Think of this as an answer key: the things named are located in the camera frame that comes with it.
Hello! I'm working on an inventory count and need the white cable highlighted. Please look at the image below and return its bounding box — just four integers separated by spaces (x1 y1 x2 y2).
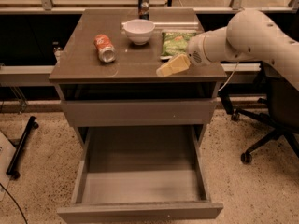
217 61 240 92

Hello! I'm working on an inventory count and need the open grey middle drawer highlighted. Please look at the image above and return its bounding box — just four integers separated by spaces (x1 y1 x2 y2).
58 125 223 224

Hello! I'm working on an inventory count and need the white floor board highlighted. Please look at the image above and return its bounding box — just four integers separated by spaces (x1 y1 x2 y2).
0 132 16 201

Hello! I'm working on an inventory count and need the black office chair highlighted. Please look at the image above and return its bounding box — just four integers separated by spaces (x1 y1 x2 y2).
231 63 299 164

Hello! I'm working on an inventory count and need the black wheeled stand base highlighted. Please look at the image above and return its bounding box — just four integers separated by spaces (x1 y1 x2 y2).
6 116 39 179

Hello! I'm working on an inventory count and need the black floor cable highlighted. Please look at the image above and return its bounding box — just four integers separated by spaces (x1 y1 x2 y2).
0 182 29 224

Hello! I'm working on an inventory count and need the dark upright soda can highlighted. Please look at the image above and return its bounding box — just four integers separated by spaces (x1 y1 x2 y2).
138 0 150 20

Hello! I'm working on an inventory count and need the grey drawer cabinet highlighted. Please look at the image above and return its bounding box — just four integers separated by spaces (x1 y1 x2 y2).
48 7 228 224

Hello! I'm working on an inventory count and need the orange soda can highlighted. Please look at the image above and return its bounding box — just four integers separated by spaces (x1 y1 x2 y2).
93 34 116 63

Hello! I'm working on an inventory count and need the green jalapeno chip bag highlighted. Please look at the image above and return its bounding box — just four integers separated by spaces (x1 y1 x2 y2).
160 30 197 60

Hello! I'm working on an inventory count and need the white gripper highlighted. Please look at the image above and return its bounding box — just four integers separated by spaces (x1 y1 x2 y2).
156 33 211 77

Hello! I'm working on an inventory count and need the closed grey top drawer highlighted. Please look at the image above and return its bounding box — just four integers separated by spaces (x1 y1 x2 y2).
61 99 217 127

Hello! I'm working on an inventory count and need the white ceramic bowl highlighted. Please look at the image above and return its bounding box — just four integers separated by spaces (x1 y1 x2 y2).
122 19 155 45

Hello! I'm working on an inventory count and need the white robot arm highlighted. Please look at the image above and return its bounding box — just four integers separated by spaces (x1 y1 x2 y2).
156 9 299 90

